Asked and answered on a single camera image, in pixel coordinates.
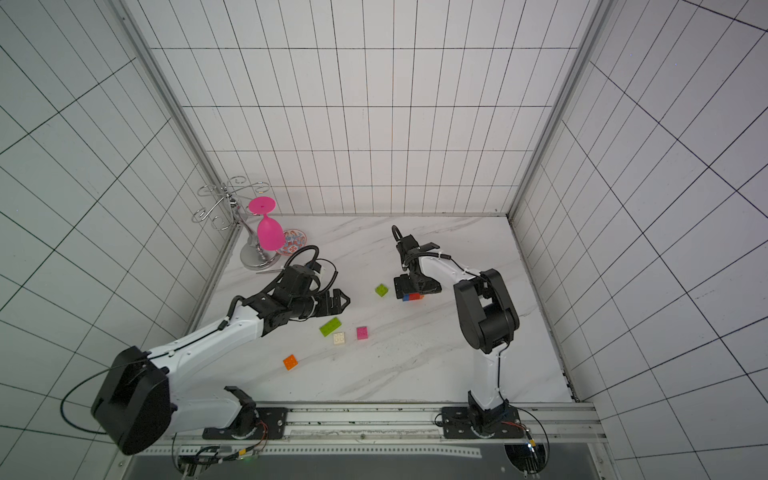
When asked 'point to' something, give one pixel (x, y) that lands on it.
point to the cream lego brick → (339, 338)
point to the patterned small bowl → (294, 240)
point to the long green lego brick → (330, 327)
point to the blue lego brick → (406, 297)
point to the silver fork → (269, 271)
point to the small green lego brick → (381, 290)
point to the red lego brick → (415, 296)
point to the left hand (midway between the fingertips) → (334, 308)
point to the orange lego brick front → (290, 362)
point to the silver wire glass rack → (232, 206)
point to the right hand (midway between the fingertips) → (418, 286)
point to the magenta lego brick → (362, 333)
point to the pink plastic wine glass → (270, 233)
